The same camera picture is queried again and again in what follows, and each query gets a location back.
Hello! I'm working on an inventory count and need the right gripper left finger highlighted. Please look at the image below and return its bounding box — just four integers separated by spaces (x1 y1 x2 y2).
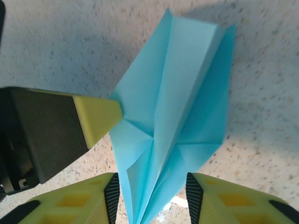
15 172 121 224

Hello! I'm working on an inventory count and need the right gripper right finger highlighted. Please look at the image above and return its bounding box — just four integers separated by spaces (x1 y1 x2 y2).
186 172 299 224

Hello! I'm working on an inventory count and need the light blue paper sheet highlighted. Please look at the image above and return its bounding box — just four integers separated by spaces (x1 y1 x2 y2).
108 8 236 224

